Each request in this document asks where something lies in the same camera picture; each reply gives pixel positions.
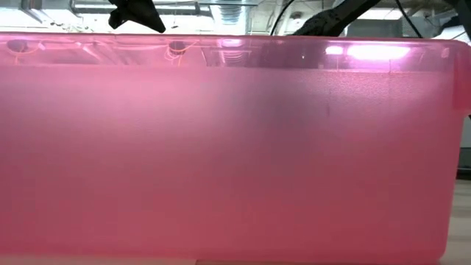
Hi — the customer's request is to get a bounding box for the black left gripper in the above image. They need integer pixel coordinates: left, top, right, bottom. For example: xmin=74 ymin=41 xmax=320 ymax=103
xmin=107 ymin=0 xmax=167 ymax=34

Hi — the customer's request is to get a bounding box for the red translucent plastic bin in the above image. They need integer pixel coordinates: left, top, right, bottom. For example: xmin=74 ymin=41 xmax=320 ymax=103
xmin=0 ymin=31 xmax=471 ymax=265

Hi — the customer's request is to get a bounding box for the grey ventilation unit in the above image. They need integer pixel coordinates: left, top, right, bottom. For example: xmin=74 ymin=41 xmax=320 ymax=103
xmin=347 ymin=18 xmax=404 ymax=38

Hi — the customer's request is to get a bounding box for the ribbed ceiling duct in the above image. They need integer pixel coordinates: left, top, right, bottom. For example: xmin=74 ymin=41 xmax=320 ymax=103
xmin=216 ymin=3 xmax=246 ymax=27

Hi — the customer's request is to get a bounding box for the thin black hanging cable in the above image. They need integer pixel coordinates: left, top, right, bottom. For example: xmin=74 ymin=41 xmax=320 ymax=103
xmin=395 ymin=0 xmax=424 ymax=38

